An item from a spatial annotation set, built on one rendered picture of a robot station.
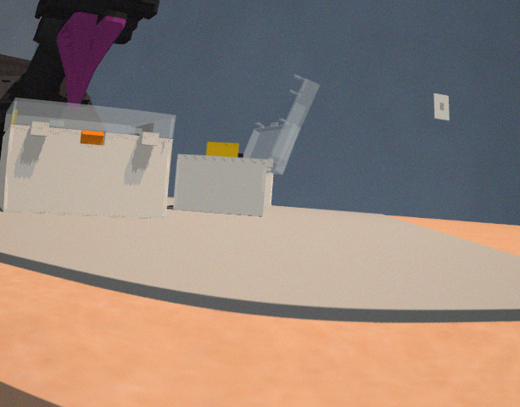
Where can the grey bench mat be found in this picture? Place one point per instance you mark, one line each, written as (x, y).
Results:
(292, 263)

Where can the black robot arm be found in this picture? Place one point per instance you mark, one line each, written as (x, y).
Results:
(45, 77)

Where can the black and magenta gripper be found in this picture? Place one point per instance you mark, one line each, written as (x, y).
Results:
(87, 49)

